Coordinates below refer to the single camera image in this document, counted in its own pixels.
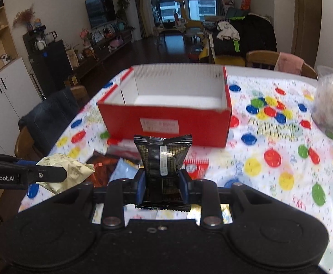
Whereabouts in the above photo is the red crispy snack bag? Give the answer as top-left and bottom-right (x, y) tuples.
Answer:
(183, 158), (209, 179)

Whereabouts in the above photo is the red cardboard box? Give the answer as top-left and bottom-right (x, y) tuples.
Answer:
(97, 64), (232, 148)

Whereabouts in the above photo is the cream patterned snack packet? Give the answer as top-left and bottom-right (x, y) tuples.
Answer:
(37, 153), (95, 194)

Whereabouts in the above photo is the shiny brown foil bag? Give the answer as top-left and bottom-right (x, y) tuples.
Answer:
(86, 151), (119, 187)

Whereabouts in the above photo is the balloon birthday tablecloth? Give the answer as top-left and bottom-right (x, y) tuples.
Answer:
(18, 68), (333, 274)

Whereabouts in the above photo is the silver maroon wrapper bar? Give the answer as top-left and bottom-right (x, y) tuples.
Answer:
(106, 139), (141, 163)

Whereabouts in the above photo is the black side cabinet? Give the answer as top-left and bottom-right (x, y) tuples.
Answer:
(23, 25), (72, 97)

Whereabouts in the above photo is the wooden chair with jeans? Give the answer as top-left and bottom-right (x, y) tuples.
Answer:
(14, 85), (90, 160)

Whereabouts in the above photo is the light blue snack packet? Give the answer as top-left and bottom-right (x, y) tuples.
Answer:
(109, 158), (139, 182)

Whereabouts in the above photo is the white cabinet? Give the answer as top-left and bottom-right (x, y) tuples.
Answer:
(0, 58), (41, 155)

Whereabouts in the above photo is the black gold snack packet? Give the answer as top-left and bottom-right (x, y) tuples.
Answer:
(134, 134), (193, 211)

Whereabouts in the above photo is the wooden chair pink cloth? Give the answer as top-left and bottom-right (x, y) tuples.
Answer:
(246, 50), (318, 80)

